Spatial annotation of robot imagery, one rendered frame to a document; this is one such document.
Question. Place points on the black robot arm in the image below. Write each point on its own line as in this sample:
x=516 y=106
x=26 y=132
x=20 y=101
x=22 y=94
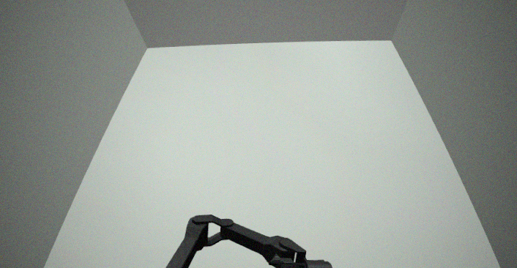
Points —
x=278 y=251

